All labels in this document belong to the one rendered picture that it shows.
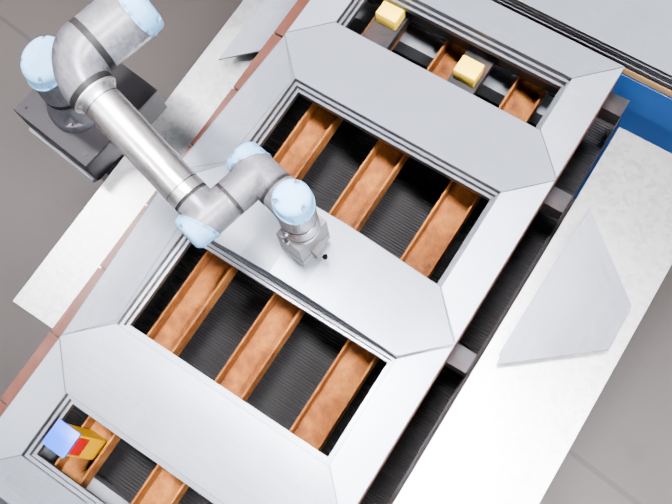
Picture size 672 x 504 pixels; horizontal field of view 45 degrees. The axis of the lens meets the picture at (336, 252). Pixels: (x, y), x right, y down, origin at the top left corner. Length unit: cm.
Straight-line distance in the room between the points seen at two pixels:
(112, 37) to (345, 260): 65
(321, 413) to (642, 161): 97
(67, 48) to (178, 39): 159
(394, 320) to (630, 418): 115
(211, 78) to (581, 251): 106
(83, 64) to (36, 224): 148
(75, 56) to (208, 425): 78
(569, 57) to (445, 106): 32
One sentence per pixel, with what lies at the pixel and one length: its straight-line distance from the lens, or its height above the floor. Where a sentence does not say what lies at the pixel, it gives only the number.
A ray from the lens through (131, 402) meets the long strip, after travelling 180.
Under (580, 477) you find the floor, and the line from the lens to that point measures 264.
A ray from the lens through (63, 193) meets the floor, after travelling 299.
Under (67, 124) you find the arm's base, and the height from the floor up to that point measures 80.
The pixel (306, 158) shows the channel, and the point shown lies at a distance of 208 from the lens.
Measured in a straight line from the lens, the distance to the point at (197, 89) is 222.
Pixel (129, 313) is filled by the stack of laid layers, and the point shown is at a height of 85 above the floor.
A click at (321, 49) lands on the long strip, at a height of 86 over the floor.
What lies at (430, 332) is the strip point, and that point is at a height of 87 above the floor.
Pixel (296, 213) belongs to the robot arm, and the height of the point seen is 123.
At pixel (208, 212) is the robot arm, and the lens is 148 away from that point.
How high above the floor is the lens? 257
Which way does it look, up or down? 72 degrees down
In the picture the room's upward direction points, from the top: 12 degrees counter-clockwise
